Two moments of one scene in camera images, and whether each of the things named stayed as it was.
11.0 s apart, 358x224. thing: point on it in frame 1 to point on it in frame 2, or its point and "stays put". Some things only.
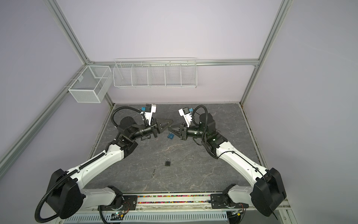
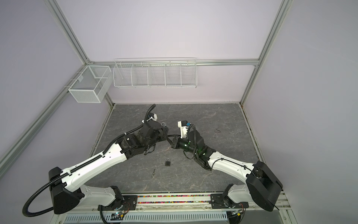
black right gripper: (184, 134) to (180, 140)
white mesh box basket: (92, 84) stays put
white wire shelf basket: (155, 73) stays put
